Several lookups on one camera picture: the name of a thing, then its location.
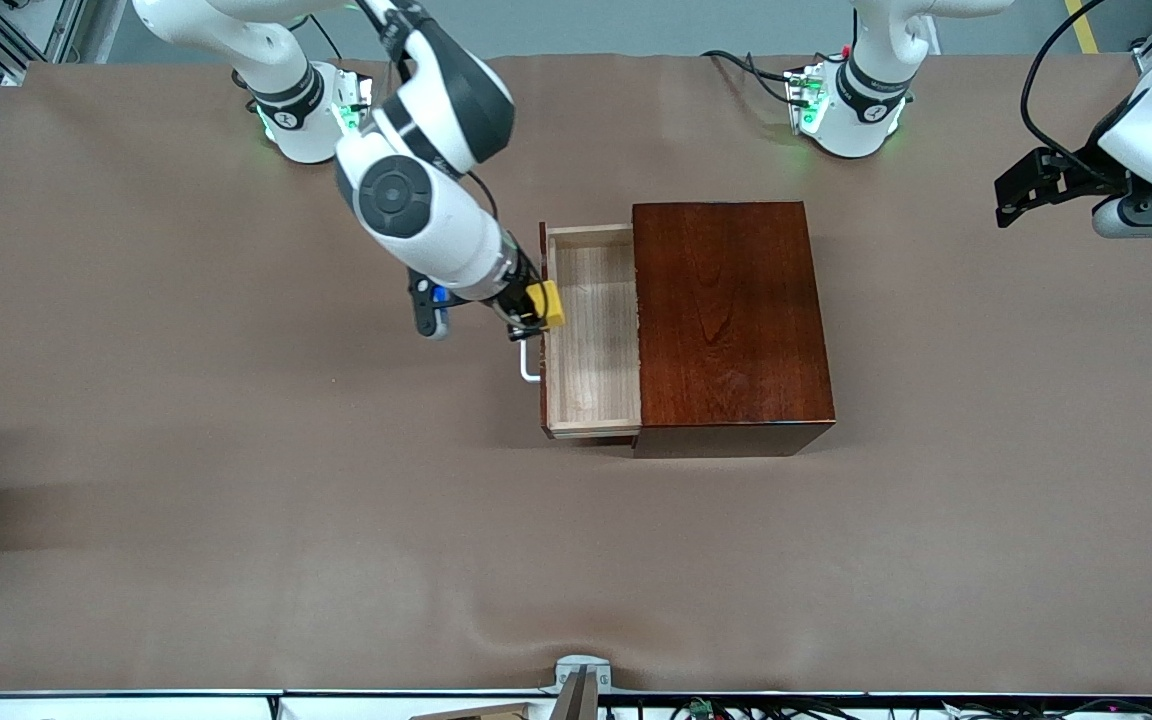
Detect yellow block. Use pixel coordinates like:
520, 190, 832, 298
525, 280, 568, 329

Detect yellow floor tape strip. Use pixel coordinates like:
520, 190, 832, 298
1064, 0, 1103, 56

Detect dark wooden cabinet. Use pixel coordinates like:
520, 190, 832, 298
631, 201, 837, 459

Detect brown table cloth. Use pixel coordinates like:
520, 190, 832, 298
0, 52, 1152, 698

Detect light wooden board piece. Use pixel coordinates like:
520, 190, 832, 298
408, 703, 537, 720

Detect black left arm base cables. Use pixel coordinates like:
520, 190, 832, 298
701, 48, 817, 109

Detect black right arm base cable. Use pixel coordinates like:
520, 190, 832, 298
308, 12, 347, 63

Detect grey metal clamp bracket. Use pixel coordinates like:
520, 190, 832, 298
541, 655, 614, 720

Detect white table edge rail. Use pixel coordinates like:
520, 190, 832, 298
0, 688, 1152, 720

